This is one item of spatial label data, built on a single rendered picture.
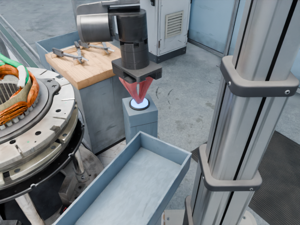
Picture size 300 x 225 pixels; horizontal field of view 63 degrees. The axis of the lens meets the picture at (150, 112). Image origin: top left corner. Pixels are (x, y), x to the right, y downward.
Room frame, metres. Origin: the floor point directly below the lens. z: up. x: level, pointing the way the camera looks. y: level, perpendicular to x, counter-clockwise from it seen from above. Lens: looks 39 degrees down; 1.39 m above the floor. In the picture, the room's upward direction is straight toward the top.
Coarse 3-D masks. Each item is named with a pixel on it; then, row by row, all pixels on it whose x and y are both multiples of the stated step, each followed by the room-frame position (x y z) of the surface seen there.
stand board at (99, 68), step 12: (48, 60) 0.65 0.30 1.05; (60, 60) 0.63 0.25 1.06; (72, 60) 0.63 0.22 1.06; (84, 60) 0.63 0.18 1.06; (96, 60) 0.63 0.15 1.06; (108, 60) 0.63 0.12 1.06; (60, 72) 0.59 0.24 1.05; (72, 72) 0.56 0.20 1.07; (84, 72) 0.56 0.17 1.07; (96, 72) 0.56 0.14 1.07; (108, 72) 0.57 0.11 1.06; (72, 84) 0.54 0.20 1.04; (84, 84) 0.52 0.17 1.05
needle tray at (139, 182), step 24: (144, 144) 0.33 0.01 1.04; (168, 144) 0.31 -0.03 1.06; (120, 168) 0.28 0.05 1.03; (144, 168) 0.28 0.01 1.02; (168, 168) 0.28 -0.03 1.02; (96, 192) 0.22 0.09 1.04; (120, 192) 0.23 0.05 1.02; (144, 192) 0.23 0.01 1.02; (168, 192) 0.21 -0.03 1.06; (72, 216) 0.18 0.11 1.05; (96, 216) 0.19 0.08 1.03; (120, 216) 0.19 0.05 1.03; (144, 216) 0.19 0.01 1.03
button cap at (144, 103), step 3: (144, 99) 0.47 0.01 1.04; (132, 102) 0.46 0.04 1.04; (135, 102) 0.46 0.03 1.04; (144, 102) 0.46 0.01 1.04; (147, 102) 0.46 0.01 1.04; (132, 105) 0.45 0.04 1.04; (135, 105) 0.45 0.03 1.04; (138, 105) 0.45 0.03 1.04; (141, 105) 0.45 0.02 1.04; (144, 105) 0.45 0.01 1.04
